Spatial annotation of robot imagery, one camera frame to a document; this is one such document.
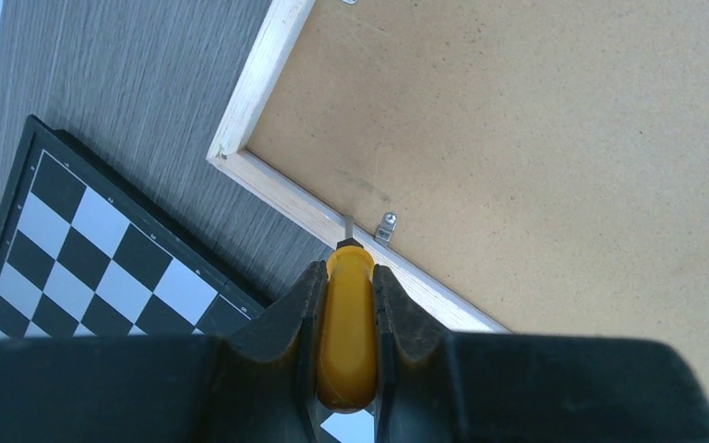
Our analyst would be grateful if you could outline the brown backing board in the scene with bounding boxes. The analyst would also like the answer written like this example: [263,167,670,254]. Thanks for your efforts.
[248,1,709,395]

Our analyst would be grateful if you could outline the black white checkerboard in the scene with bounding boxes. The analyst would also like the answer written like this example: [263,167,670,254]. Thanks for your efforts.
[0,117,375,442]

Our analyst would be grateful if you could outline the white wooden photo frame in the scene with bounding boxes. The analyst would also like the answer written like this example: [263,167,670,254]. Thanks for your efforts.
[206,1,507,333]

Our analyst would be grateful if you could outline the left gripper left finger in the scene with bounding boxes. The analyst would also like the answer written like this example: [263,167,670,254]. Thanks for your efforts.
[0,261,327,442]

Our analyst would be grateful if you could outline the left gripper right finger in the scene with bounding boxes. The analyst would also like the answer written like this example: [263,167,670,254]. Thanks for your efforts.
[373,266,709,442]

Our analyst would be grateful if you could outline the orange handled screwdriver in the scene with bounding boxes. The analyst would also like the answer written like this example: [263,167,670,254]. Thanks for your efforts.
[317,216,378,413]

